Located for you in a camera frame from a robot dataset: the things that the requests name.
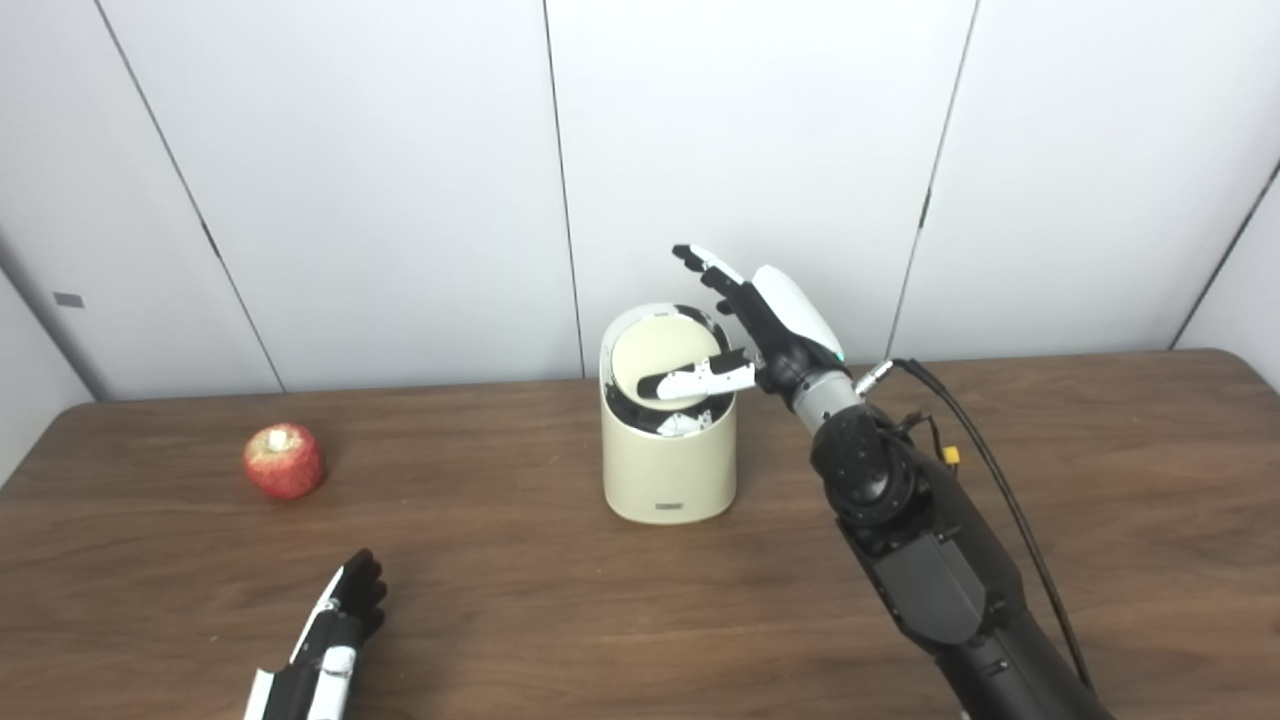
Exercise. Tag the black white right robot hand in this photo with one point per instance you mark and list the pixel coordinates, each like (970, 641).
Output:
(790, 320)

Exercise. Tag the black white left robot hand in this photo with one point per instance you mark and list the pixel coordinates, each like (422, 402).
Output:
(320, 670)

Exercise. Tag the cream round bin lid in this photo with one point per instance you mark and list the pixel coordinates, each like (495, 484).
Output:
(660, 345)

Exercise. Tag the red apple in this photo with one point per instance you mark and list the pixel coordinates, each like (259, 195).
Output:
(285, 465)

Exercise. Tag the cream-colored bin body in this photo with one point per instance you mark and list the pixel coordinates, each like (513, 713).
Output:
(668, 470)

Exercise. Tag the yellow plug connector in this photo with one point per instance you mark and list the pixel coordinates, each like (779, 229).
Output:
(951, 457)

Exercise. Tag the small gray wall label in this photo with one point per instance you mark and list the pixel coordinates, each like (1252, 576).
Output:
(68, 299)

